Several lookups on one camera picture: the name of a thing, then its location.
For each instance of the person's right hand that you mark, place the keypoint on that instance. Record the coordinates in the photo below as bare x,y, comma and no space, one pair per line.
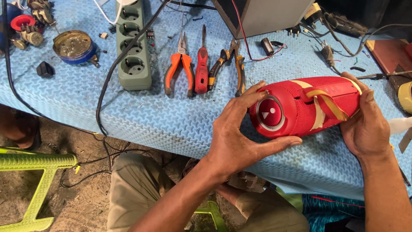
365,129

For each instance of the person's left hand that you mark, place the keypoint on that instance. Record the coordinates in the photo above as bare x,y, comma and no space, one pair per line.
232,145

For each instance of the red cylindrical bluetooth speaker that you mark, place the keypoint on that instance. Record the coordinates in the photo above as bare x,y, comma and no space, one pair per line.
299,108

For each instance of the yellow tape roll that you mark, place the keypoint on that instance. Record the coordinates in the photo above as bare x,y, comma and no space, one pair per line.
406,96

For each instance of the soldering iron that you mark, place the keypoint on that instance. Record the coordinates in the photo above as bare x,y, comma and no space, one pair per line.
381,75

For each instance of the blue textured foam mat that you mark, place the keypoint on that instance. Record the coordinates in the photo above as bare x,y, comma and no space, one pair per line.
180,109

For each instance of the brown wooden board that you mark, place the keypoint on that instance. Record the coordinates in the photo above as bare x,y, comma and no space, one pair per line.
391,54

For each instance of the black cylindrical capacitor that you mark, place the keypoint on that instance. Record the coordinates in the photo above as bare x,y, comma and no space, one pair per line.
267,46

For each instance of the black power adapter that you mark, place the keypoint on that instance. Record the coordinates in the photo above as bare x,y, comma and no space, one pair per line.
346,24

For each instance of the white yellow plug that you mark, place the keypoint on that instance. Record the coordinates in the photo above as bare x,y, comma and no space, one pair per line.
313,13

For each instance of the grey metal box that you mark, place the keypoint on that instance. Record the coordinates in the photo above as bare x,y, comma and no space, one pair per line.
267,14

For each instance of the green power strip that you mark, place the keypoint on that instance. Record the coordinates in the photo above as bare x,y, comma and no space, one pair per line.
132,48

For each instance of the blue round tin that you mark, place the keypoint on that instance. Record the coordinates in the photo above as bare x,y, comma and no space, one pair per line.
74,48

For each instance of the green plastic stool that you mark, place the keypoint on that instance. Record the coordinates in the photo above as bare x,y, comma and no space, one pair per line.
35,183

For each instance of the pile of metal electronic parts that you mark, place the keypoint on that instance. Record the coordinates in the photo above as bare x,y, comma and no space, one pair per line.
37,19

